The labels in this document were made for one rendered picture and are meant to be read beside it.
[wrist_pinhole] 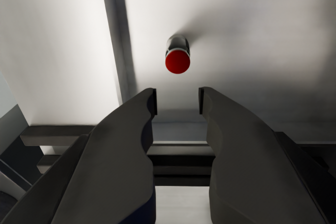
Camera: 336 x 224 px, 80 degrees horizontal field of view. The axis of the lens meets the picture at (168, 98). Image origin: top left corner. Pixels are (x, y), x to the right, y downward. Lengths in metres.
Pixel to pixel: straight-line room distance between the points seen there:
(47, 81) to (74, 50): 0.06
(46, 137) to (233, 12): 0.26
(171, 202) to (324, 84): 0.29
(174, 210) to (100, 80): 0.28
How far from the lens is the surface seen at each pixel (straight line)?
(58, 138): 0.29
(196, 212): 0.43
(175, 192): 0.37
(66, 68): 0.25
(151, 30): 0.21
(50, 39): 0.25
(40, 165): 0.35
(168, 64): 0.17
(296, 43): 0.24
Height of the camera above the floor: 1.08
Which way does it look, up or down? 57 degrees down
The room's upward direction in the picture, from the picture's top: 177 degrees counter-clockwise
